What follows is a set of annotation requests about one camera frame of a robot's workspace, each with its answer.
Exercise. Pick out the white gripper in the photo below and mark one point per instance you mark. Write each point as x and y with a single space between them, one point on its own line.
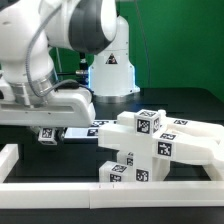
67 108

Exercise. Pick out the white tagged cube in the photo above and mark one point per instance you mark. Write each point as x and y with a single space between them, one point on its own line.
147 122
47 136

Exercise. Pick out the white seat block with pegs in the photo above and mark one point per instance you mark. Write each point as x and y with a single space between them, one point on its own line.
147 168

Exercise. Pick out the white chair back frame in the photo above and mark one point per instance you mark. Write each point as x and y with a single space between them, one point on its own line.
179 140

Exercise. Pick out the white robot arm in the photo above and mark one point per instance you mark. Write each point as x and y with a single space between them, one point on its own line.
30 92

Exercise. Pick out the white chair seat plate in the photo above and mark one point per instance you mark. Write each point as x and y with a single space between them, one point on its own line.
82 134

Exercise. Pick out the white left barrier rail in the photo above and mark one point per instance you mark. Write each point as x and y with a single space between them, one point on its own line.
8 157

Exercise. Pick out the white barrier rail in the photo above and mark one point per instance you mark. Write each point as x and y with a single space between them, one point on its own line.
8 157
214 173
111 195

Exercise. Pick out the white front barrier rail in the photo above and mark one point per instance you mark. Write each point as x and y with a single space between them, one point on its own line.
111 195

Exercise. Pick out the white right barrier rail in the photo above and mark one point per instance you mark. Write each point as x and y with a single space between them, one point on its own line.
214 173

